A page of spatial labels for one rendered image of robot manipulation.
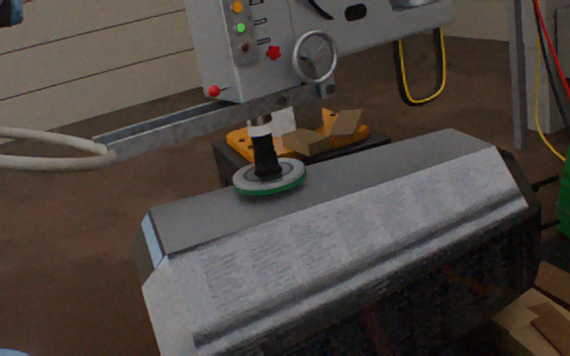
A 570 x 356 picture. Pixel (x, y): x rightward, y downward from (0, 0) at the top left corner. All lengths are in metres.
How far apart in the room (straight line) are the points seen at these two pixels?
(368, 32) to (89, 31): 5.98
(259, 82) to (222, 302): 0.57
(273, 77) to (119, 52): 6.10
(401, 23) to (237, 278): 0.91
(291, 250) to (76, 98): 6.21
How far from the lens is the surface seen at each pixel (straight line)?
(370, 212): 1.69
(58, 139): 1.70
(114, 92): 7.70
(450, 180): 1.82
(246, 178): 1.78
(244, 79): 1.59
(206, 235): 1.62
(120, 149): 1.52
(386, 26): 1.89
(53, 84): 7.58
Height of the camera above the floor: 1.53
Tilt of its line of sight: 21 degrees down
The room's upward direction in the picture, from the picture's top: 11 degrees counter-clockwise
